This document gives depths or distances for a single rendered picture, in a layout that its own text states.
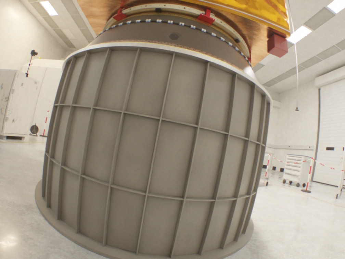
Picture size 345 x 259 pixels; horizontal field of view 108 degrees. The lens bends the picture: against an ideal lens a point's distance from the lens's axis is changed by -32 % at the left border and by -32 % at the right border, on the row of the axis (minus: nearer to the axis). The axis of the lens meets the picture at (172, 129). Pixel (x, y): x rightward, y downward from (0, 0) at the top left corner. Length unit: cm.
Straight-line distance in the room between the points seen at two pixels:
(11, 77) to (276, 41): 455
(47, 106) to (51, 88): 73
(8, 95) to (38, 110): 414
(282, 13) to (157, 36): 121
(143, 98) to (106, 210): 61
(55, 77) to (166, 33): 737
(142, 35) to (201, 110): 60
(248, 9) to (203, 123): 111
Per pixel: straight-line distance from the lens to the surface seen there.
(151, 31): 123
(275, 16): 180
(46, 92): 833
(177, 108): 93
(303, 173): 615
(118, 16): 173
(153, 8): 155
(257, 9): 174
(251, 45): 195
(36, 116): 842
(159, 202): 96
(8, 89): 446
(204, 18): 152
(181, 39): 116
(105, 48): 114
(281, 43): 174
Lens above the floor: 67
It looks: 4 degrees up
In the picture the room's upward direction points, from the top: 11 degrees clockwise
